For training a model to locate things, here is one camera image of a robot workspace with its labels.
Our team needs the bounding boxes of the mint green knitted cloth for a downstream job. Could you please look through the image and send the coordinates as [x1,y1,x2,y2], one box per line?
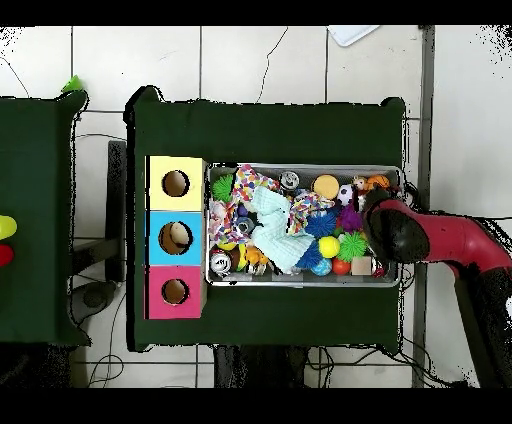
[249,185,317,274]

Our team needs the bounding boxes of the bright green object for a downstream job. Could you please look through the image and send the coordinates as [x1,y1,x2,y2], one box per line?
[60,74,86,94]

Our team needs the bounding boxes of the green spiky ball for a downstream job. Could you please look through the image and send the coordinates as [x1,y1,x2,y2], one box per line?
[336,231,369,263]

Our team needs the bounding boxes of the orange foam cylinder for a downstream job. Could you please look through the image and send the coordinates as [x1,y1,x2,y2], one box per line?
[311,174,340,200]

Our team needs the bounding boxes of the dark green tablecloth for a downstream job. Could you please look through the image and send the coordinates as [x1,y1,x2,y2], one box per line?
[0,90,91,347]
[125,85,407,353]

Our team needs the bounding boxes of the small soccer ball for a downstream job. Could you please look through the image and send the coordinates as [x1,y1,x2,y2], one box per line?
[336,183,355,207]

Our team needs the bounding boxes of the purple spiky toy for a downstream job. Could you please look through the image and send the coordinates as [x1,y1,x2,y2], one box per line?
[338,203,364,233]

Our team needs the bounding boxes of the white board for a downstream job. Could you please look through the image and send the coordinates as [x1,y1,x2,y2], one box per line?
[326,25,381,48]

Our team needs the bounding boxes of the shallow metal mesh bin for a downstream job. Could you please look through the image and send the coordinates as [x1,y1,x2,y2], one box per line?
[204,161,403,288]

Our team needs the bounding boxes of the yellow tennis ball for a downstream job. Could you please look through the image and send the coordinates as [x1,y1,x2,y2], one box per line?
[318,235,342,260]

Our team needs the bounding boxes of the yellow plastic object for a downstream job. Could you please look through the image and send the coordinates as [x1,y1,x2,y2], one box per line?
[0,214,18,241]

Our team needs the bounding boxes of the blue spiky ball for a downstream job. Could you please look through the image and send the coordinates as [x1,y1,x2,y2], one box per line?
[304,210,338,239]

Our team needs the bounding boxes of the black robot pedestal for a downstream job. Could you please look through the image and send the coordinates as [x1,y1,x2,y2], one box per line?
[213,344,309,388]

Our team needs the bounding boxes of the small orange basketball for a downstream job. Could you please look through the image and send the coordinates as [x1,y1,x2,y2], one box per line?
[365,174,391,191]

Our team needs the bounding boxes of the wooden box with three holes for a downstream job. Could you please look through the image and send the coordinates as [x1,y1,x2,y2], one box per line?
[143,154,209,321]

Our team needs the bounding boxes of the colourful dotted cloth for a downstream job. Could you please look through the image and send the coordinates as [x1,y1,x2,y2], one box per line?
[208,164,336,246]

